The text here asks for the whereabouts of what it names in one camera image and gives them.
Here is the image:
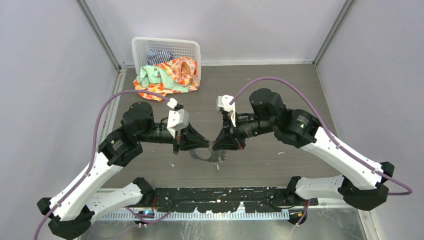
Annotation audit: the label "mint green cloth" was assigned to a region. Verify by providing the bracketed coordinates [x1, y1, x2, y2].
[135, 65, 190, 94]

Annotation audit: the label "blue striped cloth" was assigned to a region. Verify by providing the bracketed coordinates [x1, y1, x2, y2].
[146, 49, 175, 66]

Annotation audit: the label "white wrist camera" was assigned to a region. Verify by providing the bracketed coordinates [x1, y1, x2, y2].
[216, 95, 237, 127]
[166, 98, 190, 139]

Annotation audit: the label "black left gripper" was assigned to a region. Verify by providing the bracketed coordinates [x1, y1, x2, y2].
[137, 120, 210, 155]

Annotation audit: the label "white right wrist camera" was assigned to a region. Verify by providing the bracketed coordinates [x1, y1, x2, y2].
[216, 95, 237, 127]

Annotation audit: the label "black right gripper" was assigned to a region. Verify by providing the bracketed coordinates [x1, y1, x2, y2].
[212, 109, 276, 150]

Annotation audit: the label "orange floral cloth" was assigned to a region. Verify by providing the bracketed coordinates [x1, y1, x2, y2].
[133, 56, 200, 97]

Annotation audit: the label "white plastic laundry basket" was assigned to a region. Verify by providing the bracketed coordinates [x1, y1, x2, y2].
[131, 37, 202, 81]

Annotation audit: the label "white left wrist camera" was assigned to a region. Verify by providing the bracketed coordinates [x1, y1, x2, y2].
[166, 98, 190, 139]

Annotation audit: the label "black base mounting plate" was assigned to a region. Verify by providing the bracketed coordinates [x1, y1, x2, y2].
[137, 187, 306, 214]

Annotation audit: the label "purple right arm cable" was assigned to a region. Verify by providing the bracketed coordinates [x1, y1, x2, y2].
[229, 76, 414, 196]

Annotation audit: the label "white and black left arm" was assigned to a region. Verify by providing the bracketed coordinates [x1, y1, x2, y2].
[37, 102, 209, 240]

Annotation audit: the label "perforated cable duct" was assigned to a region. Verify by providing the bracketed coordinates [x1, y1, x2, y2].
[101, 209, 290, 221]

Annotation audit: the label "aluminium frame rail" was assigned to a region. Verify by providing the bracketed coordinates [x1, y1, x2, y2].
[317, 197, 351, 208]

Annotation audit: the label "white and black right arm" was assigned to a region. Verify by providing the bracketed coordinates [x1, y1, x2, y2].
[212, 88, 395, 211]

